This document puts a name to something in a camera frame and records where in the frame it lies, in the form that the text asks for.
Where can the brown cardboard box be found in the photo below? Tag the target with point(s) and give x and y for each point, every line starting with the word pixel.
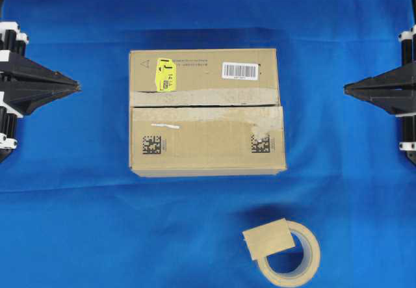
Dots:
pixel 205 112

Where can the beige packing tape roll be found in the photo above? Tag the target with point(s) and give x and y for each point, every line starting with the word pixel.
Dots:
pixel 287 253

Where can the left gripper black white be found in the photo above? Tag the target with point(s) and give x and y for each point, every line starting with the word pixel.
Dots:
pixel 20 101

